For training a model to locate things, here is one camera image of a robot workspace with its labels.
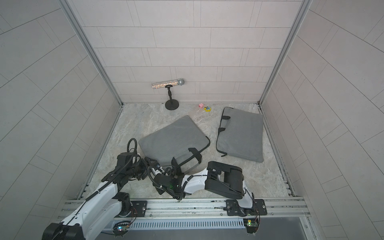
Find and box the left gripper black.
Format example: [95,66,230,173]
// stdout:
[126,156,159,180]

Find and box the grey laptop bag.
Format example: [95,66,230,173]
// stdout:
[139,116,211,175]
[216,107,264,163]

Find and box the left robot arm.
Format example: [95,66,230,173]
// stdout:
[42,153,158,240]

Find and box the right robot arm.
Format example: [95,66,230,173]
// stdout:
[147,161,260,217]

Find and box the left circuit board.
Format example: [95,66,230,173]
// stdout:
[112,221,131,237]

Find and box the circuit board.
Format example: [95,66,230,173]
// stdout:
[243,219,260,234]
[112,221,131,237]

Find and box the black microphone stand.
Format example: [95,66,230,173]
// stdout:
[165,85,179,111]

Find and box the right circuit board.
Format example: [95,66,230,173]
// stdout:
[243,219,260,234]

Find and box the glitter microphone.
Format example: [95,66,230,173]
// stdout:
[152,78,185,89]

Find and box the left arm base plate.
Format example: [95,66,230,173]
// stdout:
[118,201,148,218]

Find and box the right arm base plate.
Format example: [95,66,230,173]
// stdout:
[223,199,268,217]

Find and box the aluminium mounting rail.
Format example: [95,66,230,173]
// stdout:
[56,196,311,222]

